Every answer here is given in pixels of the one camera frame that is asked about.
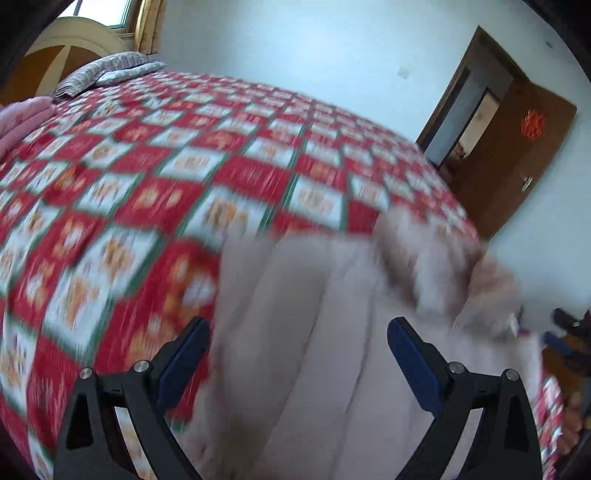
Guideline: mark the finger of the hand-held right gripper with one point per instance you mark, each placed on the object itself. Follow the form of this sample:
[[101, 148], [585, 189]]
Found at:
[[567, 319]]

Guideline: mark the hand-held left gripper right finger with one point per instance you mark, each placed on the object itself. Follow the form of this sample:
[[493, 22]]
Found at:
[[415, 364]]

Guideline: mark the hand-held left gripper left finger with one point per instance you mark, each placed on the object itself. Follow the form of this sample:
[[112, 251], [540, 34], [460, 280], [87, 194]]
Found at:
[[182, 364]]

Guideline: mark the beige quilted jacket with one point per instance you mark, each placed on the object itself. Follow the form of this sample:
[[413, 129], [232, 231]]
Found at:
[[300, 346]]

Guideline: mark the person's right hand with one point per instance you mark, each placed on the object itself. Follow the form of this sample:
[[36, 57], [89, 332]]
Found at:
[[575, 417]]

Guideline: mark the brown wooden door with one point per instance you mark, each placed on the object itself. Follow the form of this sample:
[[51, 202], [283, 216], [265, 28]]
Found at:
[[503, 161]]

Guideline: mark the red checkered printed bed quilt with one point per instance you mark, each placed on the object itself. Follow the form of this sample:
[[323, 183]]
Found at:
[[184, 175]]

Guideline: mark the red paper door decoration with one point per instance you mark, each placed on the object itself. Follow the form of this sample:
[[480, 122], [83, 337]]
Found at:
[[532, 124]]

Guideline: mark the pink folded blanket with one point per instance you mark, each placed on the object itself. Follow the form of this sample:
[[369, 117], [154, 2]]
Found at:
[[21, 122]]

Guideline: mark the striped grey pillow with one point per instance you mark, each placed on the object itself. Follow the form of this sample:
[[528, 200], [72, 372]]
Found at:
[[99, 74]]

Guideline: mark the wooden arched headboard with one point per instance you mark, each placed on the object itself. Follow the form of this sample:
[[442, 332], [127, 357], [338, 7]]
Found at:
[[60, 50]]

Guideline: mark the yellow curtain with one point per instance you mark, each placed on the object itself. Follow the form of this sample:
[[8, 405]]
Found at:
[[150, 25]]

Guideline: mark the window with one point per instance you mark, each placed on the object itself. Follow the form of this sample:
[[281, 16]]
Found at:
[[104, 11]]

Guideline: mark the dark wooden door frame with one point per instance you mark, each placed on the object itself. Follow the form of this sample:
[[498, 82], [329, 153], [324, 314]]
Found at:
[[482, 53]]

